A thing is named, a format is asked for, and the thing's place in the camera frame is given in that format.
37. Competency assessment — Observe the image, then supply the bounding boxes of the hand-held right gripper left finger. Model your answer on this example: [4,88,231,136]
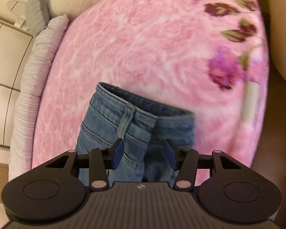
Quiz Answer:
[45,138,124,192]

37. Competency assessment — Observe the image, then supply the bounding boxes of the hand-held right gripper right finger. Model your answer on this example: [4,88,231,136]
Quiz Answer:
[164,139,243,191]

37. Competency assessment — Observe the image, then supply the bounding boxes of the blue denim jeans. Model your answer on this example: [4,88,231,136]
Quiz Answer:
[76,82,196,187]

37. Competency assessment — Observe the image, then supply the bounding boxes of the pink floral blanket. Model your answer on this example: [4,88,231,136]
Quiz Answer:
[31,0,270,172]

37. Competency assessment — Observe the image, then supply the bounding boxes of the cream wardrobe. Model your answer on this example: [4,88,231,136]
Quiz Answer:
[0,15,35,186]

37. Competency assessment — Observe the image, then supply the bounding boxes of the grey pillow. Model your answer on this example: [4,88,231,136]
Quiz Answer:
[26,0,50,37]

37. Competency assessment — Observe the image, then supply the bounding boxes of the white plastic stand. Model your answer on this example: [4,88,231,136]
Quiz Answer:
[6,0,30,30]

